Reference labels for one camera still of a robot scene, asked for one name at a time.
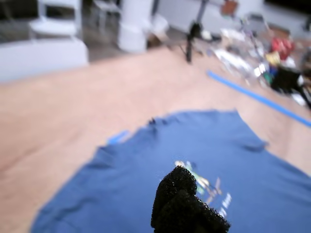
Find short blue tape piece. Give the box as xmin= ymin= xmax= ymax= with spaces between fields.
xmin=106 ymin=130 xmax=130 ymax=145

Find white round column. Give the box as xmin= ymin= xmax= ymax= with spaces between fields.
xmin=118 ymin=0 xmax=156 ymax=52

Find white notebook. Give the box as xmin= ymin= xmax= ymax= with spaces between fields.
xmin=214 ymin=48 xmax=251 ymax=71

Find long blue tape strip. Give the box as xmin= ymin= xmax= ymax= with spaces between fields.
xmin=206 ymin=69 xmax=311 ymax=127

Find blue printed T-shirt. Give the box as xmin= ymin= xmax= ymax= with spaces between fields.
xmin=30 ymin=109 xmax=311 ymax=233

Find red snack bag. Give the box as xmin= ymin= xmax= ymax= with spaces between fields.
xmin=270 ymin=36 xmax=295 ymax=60

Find white slatted chair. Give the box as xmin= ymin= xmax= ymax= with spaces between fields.
xmin=30 ymin=0 xmax=84 ymax=41

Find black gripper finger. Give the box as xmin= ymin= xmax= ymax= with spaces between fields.
xmin=157 ymin=190 xmax=231 ymax=233
xmin=150 ymin=166 xmax=198 ymax=231

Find brown board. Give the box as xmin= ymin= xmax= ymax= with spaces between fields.
xmin=220 ymin=0 xmax=240 ymax=18

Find yellow snack bag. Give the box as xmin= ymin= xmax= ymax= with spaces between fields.
xmin=265 ymin=51 xmax=282 ymax=66

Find black camera tripod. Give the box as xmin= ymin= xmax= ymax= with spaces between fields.
xmin=178 ymin=0 xmax=206 ymax=64

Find black box device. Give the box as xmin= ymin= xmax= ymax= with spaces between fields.
xmin=270 ymin=65 xmax=306 ymax=94

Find white chair with wide back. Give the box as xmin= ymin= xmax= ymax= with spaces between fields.
xmin=0 ymin=38 xmax=89 ymax=83

